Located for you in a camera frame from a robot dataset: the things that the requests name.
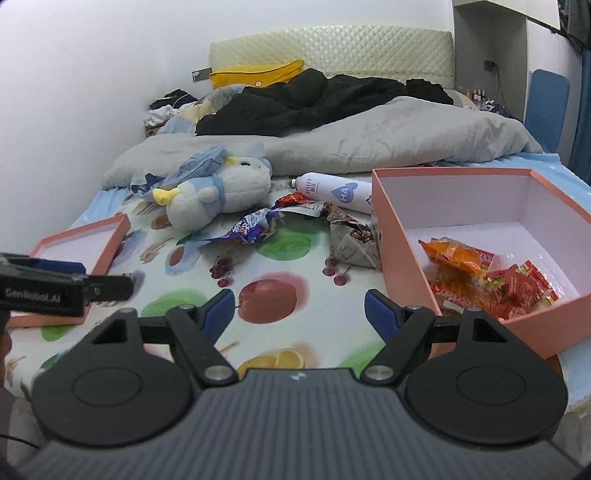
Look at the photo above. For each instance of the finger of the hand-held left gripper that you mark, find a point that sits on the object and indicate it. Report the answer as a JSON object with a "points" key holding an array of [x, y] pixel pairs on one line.
{"points": [[108, 287], [60, 267]]}

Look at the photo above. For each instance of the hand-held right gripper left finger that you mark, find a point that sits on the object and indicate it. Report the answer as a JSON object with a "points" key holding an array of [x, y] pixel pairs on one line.
{"points": [[218, 308]]}

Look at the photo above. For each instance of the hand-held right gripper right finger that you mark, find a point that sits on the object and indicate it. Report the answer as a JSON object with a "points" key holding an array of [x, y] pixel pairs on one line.
{"points": [[381, 310]]}

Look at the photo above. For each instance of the silver nut snack packet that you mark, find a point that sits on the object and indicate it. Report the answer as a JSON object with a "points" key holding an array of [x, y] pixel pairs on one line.
{"points": [[355, 244]]}

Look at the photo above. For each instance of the blue purple snack packet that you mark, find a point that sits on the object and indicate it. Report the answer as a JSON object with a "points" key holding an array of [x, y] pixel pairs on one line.
{"points": [[249, 226]]}

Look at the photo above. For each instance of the dark snack packet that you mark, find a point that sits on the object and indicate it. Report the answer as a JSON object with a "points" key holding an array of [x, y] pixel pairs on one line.
{"points": [[339, 213]]}

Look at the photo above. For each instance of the pile of snack packets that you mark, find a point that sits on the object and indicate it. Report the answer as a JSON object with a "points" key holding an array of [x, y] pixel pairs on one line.
{"points": [[489, 286]]}

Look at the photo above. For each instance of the red orange snack packet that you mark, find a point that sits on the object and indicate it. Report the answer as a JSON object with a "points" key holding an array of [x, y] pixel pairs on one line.
{"points": [[300, 203]]}

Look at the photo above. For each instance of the pink cardboard box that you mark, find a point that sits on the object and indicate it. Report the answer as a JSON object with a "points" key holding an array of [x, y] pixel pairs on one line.
{"points": [[485, 203]]}

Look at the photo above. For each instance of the pink box lid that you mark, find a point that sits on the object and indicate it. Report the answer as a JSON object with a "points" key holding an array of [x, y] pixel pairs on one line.
{"points": [[78, 249]]}

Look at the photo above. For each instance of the fruit print bed sheet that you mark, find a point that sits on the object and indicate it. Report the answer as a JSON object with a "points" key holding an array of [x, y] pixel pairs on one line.
{"points": [[286, 277]]}

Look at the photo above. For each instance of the blue white penguin plush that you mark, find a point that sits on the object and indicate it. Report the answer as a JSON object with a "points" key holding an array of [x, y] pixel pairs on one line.
{"points": [[217, 194]]}

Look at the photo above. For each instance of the white spray bottle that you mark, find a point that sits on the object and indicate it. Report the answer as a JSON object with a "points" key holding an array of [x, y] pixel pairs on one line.
{"points": [[332, 191]]}

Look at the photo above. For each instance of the blue plastic bag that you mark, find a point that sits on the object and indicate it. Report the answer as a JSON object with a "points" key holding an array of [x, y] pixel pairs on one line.
{"points": [[194, 168]]}

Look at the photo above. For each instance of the brown cardboard box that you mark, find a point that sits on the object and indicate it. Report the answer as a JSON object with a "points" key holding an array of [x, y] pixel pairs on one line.
{"points": [[151, 130]]}

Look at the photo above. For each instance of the grey duvet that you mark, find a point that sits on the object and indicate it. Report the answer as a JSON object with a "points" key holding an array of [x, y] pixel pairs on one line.
{"points": [[369, 138]]}

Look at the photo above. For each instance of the pile of white black clothes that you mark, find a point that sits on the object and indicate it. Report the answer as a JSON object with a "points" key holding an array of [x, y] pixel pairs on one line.
{"points": [[166, 108]]}

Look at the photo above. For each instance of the light blue star blanket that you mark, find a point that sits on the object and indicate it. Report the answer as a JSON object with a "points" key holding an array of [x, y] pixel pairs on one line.
{"points": [[531, 159]]}

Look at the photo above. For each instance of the black clothing heap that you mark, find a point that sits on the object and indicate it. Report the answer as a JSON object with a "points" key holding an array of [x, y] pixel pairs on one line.
{"points": [[323, 101]]}

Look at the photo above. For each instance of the group of small bottles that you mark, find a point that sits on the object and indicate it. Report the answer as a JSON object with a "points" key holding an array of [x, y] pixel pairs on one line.
{"points": [[485, 99]]}

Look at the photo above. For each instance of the yellow pillow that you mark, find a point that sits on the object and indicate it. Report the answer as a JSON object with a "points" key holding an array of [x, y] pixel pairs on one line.
{"points": [[254, 74]]}

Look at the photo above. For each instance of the blue chair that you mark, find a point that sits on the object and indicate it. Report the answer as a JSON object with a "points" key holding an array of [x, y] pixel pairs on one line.
{"points": [[547, 110]]}

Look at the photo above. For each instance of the cream quilted headboard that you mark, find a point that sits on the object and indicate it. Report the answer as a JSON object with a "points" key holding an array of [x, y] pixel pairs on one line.
{"points": [[346, 50]]}

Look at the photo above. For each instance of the blue curtain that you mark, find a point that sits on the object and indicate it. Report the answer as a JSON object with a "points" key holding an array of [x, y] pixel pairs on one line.
{"points": [[582, 120]]}

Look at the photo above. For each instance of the grey hanging jacket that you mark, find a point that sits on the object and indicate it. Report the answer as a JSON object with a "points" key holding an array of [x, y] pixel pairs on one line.
{"points": [[577, 18]]}

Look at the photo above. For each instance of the grey wall switch panel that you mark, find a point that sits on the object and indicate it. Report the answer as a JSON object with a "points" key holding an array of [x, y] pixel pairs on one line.
{"points": [[200, 75]]}

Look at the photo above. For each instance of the black wall socket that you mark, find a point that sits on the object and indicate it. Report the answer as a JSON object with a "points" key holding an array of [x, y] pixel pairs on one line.
{"points": [[490, 65]]}

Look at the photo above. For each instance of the white wall cabinet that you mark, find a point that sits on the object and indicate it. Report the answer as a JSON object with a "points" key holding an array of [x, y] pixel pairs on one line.
{"points": [[508, 11]]}

